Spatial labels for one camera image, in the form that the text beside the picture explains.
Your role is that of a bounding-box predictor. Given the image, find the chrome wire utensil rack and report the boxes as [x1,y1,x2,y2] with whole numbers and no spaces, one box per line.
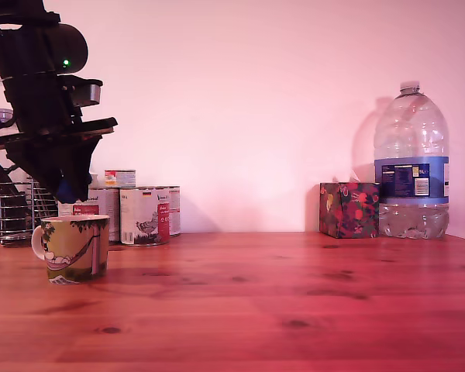
[0,176,61,246]

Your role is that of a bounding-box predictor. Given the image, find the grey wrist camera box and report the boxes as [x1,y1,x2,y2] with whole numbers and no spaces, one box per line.
[60,76,104,108]

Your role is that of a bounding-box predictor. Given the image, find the black kitchen tool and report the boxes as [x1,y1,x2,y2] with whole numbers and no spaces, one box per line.
[0,150,29,218]

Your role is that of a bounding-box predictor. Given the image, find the blue coffee capsule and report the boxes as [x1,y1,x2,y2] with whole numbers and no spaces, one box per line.
[57,173,94,204]

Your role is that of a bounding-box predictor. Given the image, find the small orange label tin can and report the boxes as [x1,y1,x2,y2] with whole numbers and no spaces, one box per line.
[103,169,137,188]

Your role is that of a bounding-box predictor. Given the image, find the chicken print tin can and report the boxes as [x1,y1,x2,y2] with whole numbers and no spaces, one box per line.
[119,187,171,247]

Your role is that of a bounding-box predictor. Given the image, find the clear lidded container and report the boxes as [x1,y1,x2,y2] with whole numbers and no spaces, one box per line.
[0,108,16,131]

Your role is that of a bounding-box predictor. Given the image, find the floral tissue box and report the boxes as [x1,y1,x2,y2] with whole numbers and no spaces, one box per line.
[319,181,381,239]

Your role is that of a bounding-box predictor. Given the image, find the red label tin can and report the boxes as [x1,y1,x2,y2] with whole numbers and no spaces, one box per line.
[57,188,121,243]

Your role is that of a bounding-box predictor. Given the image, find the large clear water bottle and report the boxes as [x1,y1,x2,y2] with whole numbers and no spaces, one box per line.
[372,81,450,240]

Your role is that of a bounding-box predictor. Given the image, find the thin black utensil handles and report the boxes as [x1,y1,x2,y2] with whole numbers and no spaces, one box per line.
[31,180,59,217]

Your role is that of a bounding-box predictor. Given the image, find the yellow hammock print mug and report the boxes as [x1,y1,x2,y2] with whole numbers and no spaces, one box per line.
[30,215,111,286]

